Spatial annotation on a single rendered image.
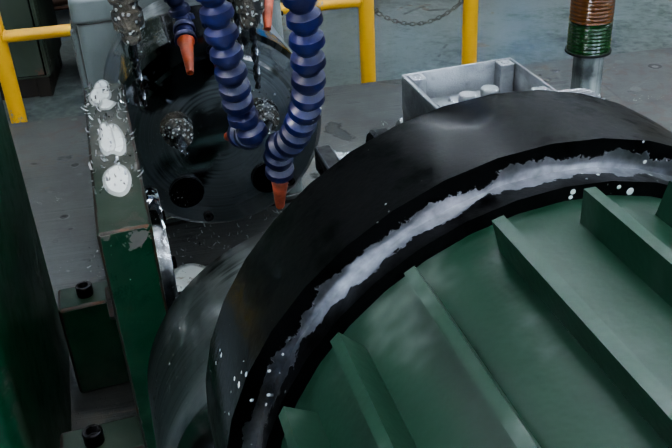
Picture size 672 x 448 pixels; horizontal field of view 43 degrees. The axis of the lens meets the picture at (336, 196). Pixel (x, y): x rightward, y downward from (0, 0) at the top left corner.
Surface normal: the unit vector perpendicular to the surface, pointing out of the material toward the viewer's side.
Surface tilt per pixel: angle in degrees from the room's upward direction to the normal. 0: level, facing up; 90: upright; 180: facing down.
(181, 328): 51
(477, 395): 31
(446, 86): 90
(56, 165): 0
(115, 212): 0
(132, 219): 0
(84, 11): 90
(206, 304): 39
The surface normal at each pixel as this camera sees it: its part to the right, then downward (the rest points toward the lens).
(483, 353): -0.54, -0.65
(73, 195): -0.05, -0.87
